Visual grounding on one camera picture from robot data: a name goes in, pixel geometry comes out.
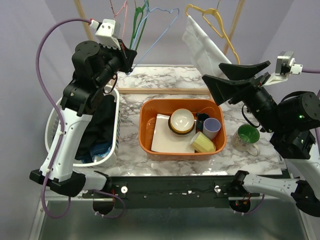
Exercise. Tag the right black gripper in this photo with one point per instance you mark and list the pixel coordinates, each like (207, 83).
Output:
(223, 89)

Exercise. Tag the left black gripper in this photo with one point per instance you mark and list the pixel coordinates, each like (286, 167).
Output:
(126, 56)

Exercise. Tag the grey white garment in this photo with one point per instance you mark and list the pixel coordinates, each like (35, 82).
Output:
(205, 55)

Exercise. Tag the green hanger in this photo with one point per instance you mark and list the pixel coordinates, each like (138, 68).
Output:
(138, 25)

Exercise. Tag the light blue hanger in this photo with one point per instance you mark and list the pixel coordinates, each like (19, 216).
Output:
(158, 22)

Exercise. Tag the pink wire hanger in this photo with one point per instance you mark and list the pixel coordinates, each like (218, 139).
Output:
(115, 13)

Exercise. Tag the black garment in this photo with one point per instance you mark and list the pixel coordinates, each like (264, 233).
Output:
(99, 130)

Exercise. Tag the yellow hanger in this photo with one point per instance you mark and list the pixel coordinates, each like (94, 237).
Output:
(221, 32)

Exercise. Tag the dark blue denim skirt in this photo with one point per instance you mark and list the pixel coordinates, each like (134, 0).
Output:
(98, 150)

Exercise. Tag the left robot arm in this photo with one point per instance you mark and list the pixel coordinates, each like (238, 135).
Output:
(95, 65)

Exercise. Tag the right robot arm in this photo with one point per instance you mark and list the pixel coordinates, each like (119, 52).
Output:
(290, 122)

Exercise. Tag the wooden clothes rack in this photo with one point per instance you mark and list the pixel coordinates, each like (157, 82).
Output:
(227, 46)

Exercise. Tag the black cup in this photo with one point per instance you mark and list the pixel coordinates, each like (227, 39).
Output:
(200, 119)

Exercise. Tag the lavender cup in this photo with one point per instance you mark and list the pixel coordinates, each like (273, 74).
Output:
(211, 127)

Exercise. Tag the orange plastic tub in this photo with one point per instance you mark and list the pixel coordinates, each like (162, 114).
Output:
(147, 123)

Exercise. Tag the white floral mug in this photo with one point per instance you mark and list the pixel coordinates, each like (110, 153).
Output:
(241, 146)

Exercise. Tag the white bowl with dark rim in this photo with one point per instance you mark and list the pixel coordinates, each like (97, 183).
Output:
(182, 122)

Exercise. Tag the yellow cup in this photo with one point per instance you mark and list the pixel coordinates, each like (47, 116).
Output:
(202, 144)

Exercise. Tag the white square plate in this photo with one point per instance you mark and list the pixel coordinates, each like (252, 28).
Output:
(165, 141)

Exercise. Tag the white laundry basket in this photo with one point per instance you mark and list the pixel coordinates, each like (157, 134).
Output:
(104, 159)

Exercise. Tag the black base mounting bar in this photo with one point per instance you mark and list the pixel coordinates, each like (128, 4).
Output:
(155, 192)

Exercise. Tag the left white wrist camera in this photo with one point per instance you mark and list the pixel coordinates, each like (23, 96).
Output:
(107, 32)

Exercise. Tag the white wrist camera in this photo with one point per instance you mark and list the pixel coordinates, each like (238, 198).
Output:
(107, 32)
(285, 66)

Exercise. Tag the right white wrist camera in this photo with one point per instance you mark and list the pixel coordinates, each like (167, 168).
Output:
(285, 66)

